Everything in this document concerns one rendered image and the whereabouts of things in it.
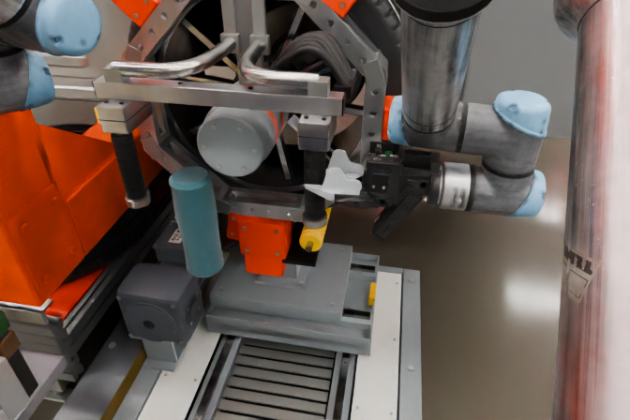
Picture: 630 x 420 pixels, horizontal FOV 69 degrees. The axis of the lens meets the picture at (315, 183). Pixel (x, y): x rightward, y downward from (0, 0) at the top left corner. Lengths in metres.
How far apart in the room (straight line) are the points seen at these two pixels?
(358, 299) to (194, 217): 0.69
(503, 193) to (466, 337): 0.99
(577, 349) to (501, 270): 1.70
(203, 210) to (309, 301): 0.52
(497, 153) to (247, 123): 0.41
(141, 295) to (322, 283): 0.53
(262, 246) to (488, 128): 0.67
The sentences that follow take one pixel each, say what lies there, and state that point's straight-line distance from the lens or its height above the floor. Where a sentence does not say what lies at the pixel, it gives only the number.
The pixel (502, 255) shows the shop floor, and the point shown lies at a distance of 2.02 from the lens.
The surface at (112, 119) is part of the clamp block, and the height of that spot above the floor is 0.93.
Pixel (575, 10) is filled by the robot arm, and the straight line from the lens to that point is 0.34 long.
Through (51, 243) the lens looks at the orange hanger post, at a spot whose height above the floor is 0.63.
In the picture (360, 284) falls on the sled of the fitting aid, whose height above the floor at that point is 0.15.
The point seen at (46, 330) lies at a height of 0.33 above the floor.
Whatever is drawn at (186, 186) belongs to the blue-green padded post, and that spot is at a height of 0.74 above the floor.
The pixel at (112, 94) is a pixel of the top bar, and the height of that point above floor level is 0.96.
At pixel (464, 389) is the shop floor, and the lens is 1.56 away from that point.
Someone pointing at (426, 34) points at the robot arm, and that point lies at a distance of 0.46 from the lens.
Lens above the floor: 1.26
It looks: 33 degrees down
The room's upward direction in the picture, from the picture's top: straight up
